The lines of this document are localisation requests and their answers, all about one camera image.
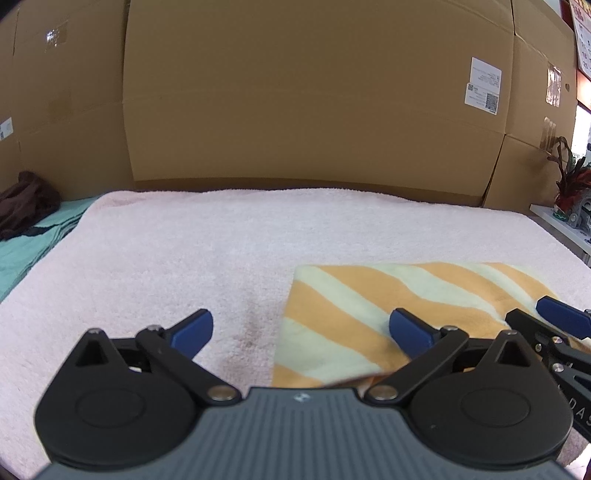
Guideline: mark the white side table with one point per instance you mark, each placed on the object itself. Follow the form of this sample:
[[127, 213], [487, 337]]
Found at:
[[563, 235]]

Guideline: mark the large labelled cardboard box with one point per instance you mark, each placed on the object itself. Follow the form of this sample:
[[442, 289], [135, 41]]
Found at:
[[300, 92]]

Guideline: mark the white label with square codes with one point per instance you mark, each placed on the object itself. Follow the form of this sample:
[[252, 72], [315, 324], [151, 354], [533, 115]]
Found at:
[[481, 98]]

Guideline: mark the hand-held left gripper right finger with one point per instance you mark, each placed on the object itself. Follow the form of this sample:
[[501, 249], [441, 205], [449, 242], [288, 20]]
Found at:
[[408, 332]]

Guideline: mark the pink terry towel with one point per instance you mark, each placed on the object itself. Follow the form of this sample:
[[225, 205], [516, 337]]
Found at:
[[184, 249]]

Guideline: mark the white text shipping label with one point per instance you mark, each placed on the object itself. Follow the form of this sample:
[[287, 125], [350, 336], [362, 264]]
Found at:
[[485, 71]]

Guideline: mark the teal cloth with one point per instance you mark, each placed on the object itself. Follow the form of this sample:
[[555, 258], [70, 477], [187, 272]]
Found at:
[[32, 249]]

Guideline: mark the grey plastic machine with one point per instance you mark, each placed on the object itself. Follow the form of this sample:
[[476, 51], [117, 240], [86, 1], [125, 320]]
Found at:
[[581, 212]]

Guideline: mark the cardboard box with taped flaps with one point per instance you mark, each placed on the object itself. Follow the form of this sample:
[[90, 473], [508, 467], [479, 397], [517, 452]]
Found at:
[[531, 161]]

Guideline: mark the white wall panel with knob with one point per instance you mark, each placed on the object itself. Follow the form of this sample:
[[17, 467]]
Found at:
[[582, 134]]

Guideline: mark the red wall calendar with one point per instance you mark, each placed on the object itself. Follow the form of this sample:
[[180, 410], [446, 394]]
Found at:
[[584, 37]]

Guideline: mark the red leafed potted plant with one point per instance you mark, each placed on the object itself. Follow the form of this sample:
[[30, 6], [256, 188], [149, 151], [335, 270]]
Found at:
[[570, 180]]

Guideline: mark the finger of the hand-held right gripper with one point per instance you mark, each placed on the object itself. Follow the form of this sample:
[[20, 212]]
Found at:
[[521, 321], [563, 318]]

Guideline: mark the brown tape patch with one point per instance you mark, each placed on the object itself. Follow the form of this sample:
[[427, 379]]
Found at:
[[548, 134]]

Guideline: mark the small white sticker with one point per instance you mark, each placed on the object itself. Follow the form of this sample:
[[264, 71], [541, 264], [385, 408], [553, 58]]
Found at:
[[5, 129]]

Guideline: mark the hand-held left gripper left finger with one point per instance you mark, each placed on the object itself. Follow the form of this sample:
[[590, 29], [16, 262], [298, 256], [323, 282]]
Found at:
[[194, 330]]

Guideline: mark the clear tape strip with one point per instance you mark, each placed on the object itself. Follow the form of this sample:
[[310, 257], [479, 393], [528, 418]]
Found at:
[[554, 86]]

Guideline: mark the dark brown garment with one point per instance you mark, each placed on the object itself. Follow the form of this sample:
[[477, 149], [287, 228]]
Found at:
[[27, 203]]

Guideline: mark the orange white striped shirt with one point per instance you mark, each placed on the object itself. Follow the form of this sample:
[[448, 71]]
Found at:
[[346, 314]]

